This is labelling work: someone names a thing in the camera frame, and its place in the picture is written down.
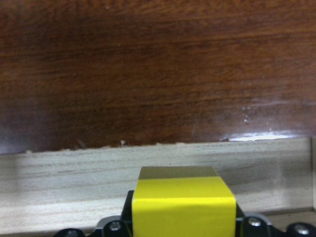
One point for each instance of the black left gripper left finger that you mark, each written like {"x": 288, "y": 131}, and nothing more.
{"x": 126, "y": 214}

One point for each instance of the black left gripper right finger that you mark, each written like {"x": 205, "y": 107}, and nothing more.
{"x": 239, "y": 219}

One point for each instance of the yellow cube block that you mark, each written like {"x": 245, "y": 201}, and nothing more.
{"x": 182, "y": 201}

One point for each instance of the wooden drawer with white handle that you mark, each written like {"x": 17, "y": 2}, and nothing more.
{"x": 41, "y": 193}

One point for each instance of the dark wooden drawer cabinet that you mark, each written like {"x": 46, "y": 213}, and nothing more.
{"x": 93, "y": 73}

